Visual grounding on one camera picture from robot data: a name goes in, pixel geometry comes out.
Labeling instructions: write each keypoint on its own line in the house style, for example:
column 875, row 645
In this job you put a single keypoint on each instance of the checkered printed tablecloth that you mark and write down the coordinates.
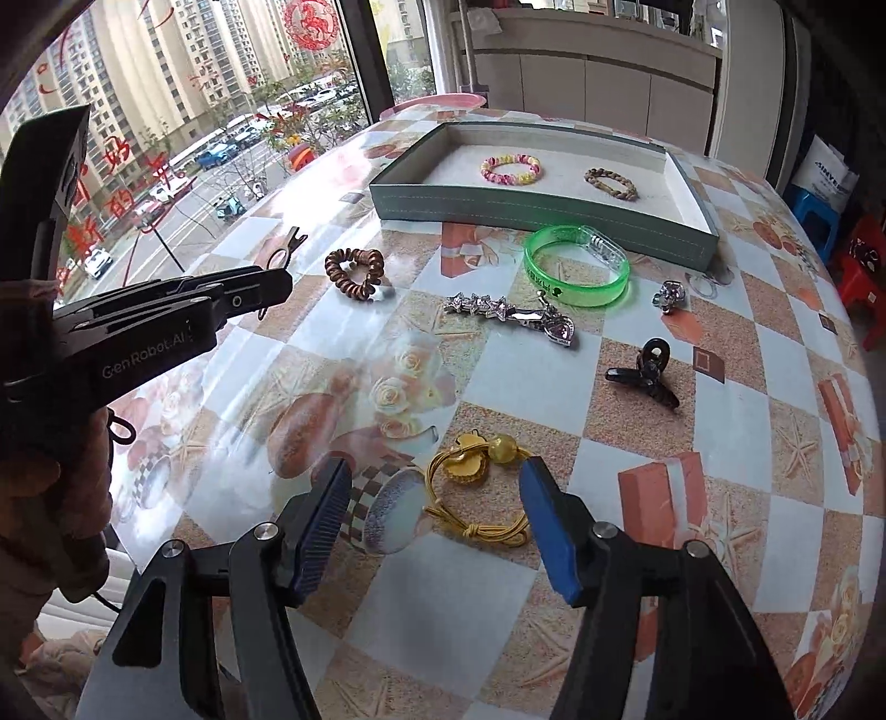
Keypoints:
column 692, row 429

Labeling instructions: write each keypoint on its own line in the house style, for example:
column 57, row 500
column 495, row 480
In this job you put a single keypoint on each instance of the beige hair clip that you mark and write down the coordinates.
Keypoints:
column 294, row 241

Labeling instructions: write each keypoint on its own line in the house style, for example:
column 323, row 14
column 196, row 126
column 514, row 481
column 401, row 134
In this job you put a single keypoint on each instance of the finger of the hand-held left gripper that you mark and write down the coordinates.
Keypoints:
column 266, row 287
column 173, row 311

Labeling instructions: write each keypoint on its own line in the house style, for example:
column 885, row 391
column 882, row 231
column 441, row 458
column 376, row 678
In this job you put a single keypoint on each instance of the blue plastic stool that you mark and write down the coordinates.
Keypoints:
column 813, row 214

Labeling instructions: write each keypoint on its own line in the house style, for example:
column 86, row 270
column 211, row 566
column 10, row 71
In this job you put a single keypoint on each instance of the red horse window decal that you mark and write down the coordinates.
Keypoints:
column 311, row 24

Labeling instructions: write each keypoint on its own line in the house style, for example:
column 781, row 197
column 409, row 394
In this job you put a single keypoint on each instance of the white shopping bag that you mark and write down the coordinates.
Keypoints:
column 824, row 173

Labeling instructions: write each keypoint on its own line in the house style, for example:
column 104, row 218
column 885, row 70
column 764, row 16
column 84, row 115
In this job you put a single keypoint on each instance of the pink plastic basin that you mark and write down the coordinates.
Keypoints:
column 429, row 104

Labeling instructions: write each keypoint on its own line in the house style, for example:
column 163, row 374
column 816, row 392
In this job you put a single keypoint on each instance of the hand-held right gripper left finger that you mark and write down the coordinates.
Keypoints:
column 325, row 526

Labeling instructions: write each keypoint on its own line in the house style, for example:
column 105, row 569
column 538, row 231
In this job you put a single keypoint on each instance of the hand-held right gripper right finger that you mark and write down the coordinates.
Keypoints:
column 554, row 533

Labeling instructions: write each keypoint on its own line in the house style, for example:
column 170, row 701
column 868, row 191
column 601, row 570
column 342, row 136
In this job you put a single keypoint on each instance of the shallow white tray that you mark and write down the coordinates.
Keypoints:
column 554, row 208

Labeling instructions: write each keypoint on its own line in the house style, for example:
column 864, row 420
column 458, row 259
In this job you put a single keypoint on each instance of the person's left hand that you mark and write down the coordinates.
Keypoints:
column 48, row 498

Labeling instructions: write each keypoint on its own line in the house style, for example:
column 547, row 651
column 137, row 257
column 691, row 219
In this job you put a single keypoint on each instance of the red plastic stool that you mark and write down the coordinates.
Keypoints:
column 858, row 277

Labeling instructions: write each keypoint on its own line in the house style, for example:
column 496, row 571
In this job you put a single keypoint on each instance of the black claw hair clip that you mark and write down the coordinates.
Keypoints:
column 647, row 377

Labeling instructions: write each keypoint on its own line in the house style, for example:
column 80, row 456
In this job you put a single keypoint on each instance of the white cabinet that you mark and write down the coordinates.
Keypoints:
column 588, row 90

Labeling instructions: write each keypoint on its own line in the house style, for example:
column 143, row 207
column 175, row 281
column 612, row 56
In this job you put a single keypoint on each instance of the red lettering window decal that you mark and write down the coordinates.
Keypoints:
column 163, row 169

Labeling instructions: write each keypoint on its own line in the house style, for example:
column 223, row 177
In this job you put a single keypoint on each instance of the silver star hair clip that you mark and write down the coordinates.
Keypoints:
column 477, row 304

